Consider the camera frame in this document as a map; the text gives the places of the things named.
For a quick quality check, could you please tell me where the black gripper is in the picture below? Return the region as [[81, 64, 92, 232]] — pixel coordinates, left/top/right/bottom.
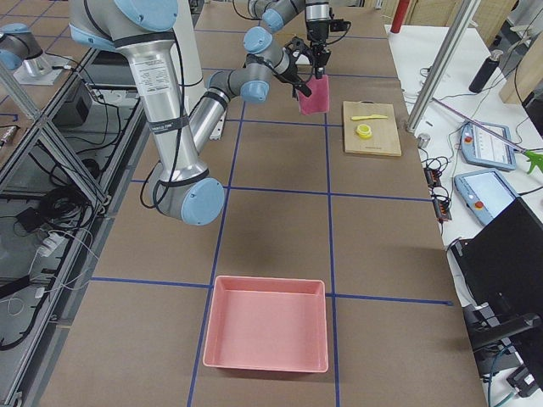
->
[[277, 36, 322, 97], [305, 19, 331, 70]]

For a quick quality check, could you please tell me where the magenta wiping cloth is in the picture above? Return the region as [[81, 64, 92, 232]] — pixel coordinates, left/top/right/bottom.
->
[[297, 75, 330, 115]]

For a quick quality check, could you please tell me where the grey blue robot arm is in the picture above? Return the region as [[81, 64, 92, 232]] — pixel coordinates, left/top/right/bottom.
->
[[247, 0, 333, 80], [70, 1, 311, 226]]

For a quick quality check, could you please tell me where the black water bottle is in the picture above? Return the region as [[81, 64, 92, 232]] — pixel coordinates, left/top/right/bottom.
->
[[468, 49, 503, 93]]

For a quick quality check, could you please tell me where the yellow plastic knife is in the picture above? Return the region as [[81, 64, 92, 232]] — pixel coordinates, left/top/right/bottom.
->
[[350, 114, 389, 121]]

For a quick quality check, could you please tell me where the red cylinder object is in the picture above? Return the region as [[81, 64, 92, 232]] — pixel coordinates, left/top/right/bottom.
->
[[390, 0, 411, 34]]

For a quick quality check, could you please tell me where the yellow lemon slice toy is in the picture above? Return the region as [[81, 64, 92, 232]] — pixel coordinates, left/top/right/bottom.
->
[[355, 124, 372, 140]]

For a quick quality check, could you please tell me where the bamboo cutting board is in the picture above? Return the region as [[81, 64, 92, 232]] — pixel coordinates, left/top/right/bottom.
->
[[343, 101, 402, 157]]

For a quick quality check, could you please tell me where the far blue teach pendant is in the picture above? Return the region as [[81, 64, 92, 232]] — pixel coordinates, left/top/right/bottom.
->
[[461, 122, 517, 171]]

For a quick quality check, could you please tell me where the blue teach pendant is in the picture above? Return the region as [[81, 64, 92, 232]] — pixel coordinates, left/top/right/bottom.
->
[[454, 169, 519, 226], [461, 122, 517, 171]]

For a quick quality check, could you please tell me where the near blue teach pendant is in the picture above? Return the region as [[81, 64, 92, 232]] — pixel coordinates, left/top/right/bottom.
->
[[454, 169, 519, 226]]

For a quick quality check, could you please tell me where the metal reacher grabber stick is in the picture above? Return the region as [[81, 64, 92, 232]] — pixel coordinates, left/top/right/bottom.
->
[[431, 98, 543, 174]]

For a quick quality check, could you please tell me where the pink plastic bin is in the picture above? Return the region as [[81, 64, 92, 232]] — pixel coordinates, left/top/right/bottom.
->
[[203, 276, 328, 373]]

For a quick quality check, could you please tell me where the black monitor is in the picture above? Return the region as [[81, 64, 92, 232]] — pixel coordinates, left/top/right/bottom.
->
[[452, 198, 542, 386]]

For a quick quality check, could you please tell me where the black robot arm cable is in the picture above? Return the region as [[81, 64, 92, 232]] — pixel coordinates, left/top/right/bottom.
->
[[139, 29, 306, 209]]

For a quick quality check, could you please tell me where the aluminium frame post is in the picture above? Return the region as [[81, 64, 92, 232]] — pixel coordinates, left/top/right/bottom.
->
[[406, 0, 480, 133]]

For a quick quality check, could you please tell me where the aluminium side frame rail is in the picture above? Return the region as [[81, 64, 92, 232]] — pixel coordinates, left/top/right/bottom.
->
[[1, 51, 148, 406]]

